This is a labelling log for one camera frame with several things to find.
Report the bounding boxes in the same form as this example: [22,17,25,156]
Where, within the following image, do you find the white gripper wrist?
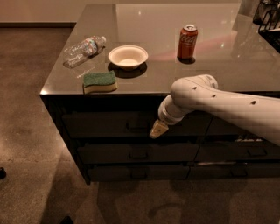
[150,95,193,139]

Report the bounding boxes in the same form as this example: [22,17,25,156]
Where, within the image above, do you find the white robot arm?
[150,74,280,145]

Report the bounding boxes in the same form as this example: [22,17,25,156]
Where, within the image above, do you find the dark drawer cabinet counter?
[40,1,280,183]

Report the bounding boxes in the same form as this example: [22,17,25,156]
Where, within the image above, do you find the green yellow sponge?
[83,71,117,94]

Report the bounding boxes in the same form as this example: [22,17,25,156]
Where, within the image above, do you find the white paper bowl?
[108,45,149,71]

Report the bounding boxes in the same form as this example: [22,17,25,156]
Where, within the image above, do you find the red cola can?
[177,24,198,64]

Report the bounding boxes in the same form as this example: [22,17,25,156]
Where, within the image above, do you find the clear plastic water bottle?
[63,36,107,68]

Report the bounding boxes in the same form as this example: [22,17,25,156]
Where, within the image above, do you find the black object on floor bottom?
[60,216,74,224]

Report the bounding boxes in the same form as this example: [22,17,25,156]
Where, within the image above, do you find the black object on floor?
[60,216,74,224]
[0,167,6,179]

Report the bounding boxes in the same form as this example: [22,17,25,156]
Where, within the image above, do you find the black object on floor left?
[0,167,6,179]

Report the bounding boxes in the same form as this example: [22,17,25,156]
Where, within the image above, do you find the black wire rack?
[253,0,280,53]

